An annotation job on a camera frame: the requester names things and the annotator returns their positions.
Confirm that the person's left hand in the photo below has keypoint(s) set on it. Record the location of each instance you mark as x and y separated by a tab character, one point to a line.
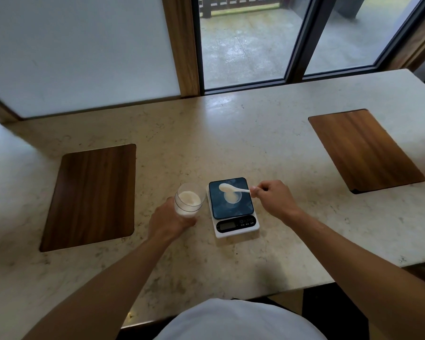
164	224

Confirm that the person's right hand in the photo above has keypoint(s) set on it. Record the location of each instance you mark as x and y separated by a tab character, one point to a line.
276	200

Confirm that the person's right thumb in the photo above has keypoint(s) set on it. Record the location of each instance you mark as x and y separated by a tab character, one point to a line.
256	192

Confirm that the person's left thumb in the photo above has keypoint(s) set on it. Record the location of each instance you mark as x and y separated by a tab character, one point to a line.
170	203

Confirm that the clear plastic cup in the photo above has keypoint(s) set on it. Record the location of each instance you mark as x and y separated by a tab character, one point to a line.
193	189

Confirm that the white plastic spoon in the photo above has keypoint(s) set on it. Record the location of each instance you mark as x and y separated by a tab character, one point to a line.
228	188

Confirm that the person's right forearm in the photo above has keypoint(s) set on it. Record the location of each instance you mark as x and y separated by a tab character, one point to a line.
357	276

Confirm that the person's left forearm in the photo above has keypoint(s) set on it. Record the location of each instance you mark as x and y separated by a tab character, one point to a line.
109	286

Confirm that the white powder in cup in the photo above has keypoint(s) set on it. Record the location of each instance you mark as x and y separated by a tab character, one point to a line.
188	201

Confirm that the small clear dish with powder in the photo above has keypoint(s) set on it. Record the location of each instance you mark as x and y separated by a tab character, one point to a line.
233	198

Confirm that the white digital kitchen scale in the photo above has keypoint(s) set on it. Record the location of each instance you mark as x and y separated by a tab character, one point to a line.
239	224

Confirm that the dark wooden placemat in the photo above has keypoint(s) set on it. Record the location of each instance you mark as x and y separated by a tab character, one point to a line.
92	198
364	152

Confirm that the white shirt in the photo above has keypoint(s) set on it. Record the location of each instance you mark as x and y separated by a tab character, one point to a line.
237	322

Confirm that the frosted glass panel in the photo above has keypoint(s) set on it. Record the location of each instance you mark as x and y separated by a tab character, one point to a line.
81	49

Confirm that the wooden balcony railing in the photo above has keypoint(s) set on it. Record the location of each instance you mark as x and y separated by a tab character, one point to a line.
244	1

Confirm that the black window frame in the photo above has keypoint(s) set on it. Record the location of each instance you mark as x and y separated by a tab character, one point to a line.
303	42

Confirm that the wooden window post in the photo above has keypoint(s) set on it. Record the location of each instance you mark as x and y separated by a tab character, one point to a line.
180	42

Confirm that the wooden side frame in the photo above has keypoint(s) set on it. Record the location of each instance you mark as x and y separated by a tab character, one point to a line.
416	42

